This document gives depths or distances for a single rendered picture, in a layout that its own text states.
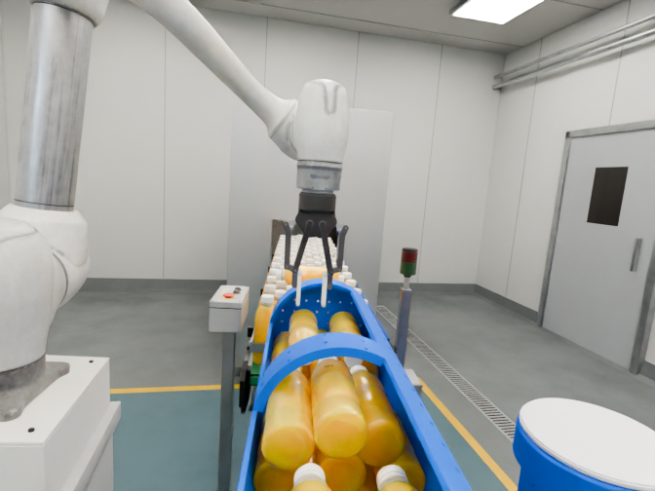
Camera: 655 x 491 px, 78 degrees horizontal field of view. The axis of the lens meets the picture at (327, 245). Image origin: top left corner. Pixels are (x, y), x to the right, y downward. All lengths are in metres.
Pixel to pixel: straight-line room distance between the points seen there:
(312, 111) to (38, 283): 0.53
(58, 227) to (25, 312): 0.22
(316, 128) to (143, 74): 4.80
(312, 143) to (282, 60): 4.74
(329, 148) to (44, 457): 0.65
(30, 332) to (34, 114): 0.41
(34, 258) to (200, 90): 4.73
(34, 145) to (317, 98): 0.53
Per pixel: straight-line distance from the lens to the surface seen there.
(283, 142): 0.92
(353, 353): 0.66
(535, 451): 0.94
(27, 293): 0.77
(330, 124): 0.78
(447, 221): 6.06
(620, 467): 0.95
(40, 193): 0.95
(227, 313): 1.32
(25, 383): 0.82
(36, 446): 0.73
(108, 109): 5.53
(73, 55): 0.97
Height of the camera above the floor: 1.49
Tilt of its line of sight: 9 degrees down
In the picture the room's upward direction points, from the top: 4 degrees clockwise
